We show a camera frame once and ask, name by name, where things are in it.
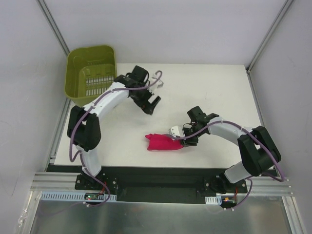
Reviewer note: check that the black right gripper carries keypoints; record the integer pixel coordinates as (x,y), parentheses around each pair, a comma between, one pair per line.
(187,137)

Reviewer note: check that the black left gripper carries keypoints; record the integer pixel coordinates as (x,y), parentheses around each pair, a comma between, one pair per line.
(145,104)

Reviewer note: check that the pink t shirt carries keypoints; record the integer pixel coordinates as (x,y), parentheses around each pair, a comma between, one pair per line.
(159,142)

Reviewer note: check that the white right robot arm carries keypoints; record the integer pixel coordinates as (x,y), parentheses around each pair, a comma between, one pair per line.
(257,149)

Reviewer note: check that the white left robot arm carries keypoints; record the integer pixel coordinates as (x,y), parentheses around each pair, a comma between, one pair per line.
(84,122)

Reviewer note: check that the olive green plastic basket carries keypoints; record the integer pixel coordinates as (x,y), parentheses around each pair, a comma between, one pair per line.
(89,72)

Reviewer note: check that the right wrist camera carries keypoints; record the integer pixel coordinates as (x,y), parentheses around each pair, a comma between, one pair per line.
(176,133)

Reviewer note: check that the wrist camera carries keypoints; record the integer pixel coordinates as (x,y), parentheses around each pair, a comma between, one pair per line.
(156,83)
(176,133)

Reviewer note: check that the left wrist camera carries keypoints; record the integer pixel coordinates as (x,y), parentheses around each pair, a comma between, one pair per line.
(156,83)

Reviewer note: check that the right white cable duct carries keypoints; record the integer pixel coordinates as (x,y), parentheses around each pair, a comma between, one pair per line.
(213,200)

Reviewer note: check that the white cable duct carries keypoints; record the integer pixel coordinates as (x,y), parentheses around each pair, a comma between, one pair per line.
(213,200)
(77,196)

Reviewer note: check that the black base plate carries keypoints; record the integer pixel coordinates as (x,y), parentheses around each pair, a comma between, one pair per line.
(149,184)

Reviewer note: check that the front aluminium rail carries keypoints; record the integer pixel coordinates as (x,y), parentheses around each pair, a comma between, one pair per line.
(55,181)

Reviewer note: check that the left white cable duct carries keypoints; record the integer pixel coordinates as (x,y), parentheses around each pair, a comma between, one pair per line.
(77,196)

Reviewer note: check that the left back frame post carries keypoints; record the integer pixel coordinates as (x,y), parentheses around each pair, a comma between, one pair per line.
(53,25)

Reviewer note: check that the frame post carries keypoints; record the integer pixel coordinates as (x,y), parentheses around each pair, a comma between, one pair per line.
(53,25)
(272,29)

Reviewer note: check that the right back frame post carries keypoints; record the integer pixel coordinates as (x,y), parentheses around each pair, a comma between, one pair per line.
(272,29)

